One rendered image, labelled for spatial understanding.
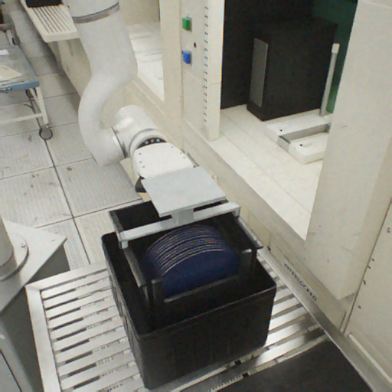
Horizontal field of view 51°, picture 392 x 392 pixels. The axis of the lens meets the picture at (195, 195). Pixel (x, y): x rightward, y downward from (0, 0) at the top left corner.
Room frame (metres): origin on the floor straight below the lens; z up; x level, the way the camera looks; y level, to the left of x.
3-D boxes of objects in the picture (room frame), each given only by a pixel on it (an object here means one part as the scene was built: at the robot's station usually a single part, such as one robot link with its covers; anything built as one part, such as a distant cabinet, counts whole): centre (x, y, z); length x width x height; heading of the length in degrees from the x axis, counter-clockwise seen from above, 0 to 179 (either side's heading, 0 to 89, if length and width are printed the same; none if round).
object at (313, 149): (1.16, -0.36, 0.89); 0.22 x 0.21 x 0.04; 116
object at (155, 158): (0.67, 0.07, 1.09); 0.11 x 0.10 x 0.07; 24
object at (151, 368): (0.57, 0.02, 0.85); 0.28 x 0.28 x 0.17; 24
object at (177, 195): (0.58, 0.03, 0.95); 0.24 x 0.20 x 0.32; 114
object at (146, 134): (0.73, 0.09, 1.09); 0.09 x 0.03 x 0.08; 114
